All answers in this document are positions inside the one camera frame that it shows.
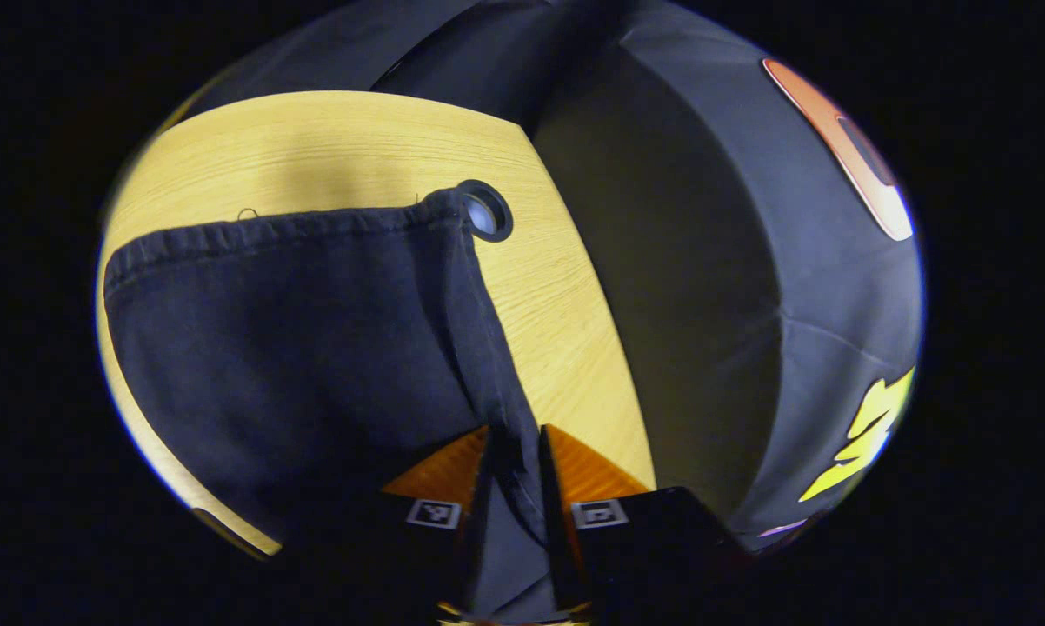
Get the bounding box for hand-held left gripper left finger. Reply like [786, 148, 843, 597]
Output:
[275, 424, 494, 618]

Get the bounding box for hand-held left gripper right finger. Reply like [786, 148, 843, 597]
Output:
[537, 423, 745, 614]

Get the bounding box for dark blue jeans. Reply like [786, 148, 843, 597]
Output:
[103, 187, 560, 623]

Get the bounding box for black backdrop cloth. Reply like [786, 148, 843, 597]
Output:
[166, 0, 923, 553]

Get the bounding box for black table cable grommet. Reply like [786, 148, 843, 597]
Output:
[457, 179, 515, 243]

